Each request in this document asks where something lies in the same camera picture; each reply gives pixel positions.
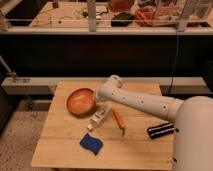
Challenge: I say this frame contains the orange plastic crate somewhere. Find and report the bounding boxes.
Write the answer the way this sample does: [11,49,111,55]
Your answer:
[135,9,180,27]

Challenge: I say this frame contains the orange carrot toy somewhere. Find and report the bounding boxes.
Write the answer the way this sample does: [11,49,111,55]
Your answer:
[112,109,126,135]

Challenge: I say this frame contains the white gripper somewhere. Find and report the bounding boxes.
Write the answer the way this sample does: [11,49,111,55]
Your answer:
[87,103,112,131]

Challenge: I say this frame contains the white vertical post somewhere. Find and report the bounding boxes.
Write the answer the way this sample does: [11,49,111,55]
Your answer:
[87,0,96,32]

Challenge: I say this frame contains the blue hanging cable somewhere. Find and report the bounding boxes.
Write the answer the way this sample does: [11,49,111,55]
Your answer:
[167,32,181,96]

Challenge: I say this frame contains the black object on bench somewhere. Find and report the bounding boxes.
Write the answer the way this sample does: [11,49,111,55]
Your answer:
[111,12,134,27]

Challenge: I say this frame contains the metal clamp bracket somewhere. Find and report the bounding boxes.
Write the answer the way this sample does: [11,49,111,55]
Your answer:
[0,55,30,83]

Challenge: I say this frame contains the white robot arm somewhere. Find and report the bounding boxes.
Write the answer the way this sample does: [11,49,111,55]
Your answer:
[93,75,213,171]

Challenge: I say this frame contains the orange ceramic bowl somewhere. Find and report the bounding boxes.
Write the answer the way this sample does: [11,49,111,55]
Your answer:
[66,88,96,117]

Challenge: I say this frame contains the blue sponge cloth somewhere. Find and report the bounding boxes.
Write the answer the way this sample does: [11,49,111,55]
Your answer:
[79,133,103,155]

